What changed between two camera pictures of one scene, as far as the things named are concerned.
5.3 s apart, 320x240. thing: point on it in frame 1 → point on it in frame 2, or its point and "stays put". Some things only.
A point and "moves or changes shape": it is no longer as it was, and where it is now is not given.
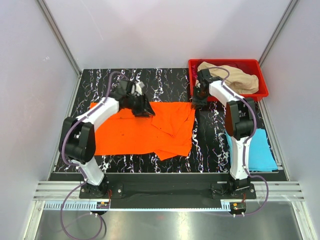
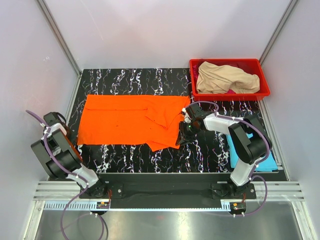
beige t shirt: x=239 y=82 stays put
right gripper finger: x=204 y=103 → x=182 y=130
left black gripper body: x=138 y=103 → x=71 y=136
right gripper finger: x=194 y=106 → x=185 y=142
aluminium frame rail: x=279 y=190 stays put
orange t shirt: x=167 y=134 moves or changes shape
